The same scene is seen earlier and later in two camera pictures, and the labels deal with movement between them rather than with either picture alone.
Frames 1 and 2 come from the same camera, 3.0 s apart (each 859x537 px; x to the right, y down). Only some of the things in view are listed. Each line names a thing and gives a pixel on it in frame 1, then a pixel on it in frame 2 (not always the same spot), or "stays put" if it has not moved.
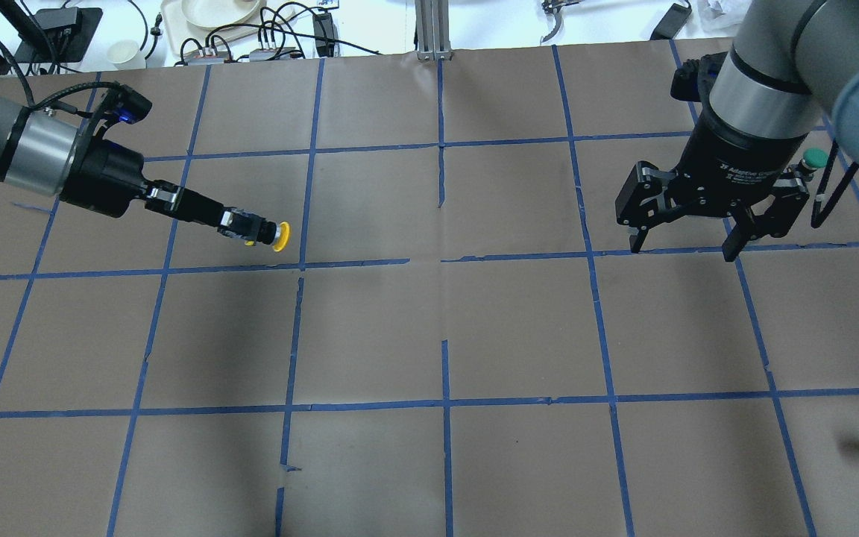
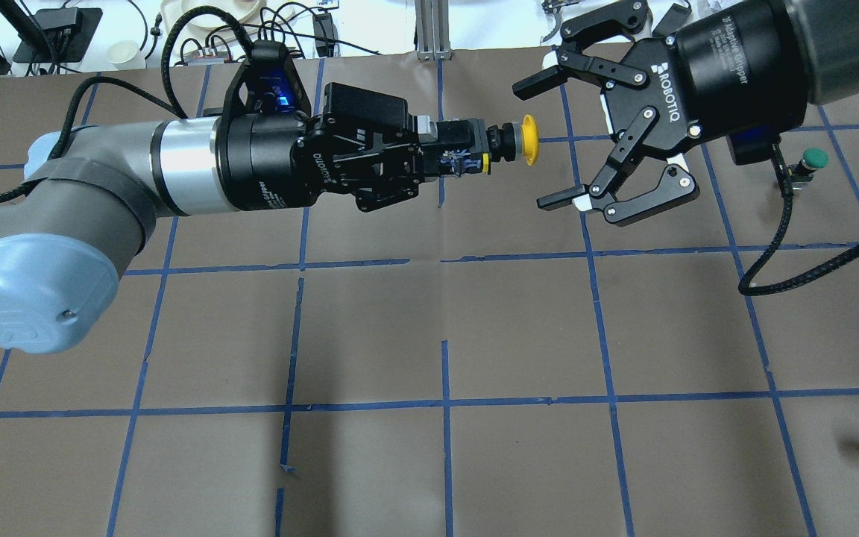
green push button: (813, 158) stays put
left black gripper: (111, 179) to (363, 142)
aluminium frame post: (432, 30) stays put
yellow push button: (270, 233) to (466, 146)
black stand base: (57, 35) stays put
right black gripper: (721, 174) to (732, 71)
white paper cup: (126, 55) stays put
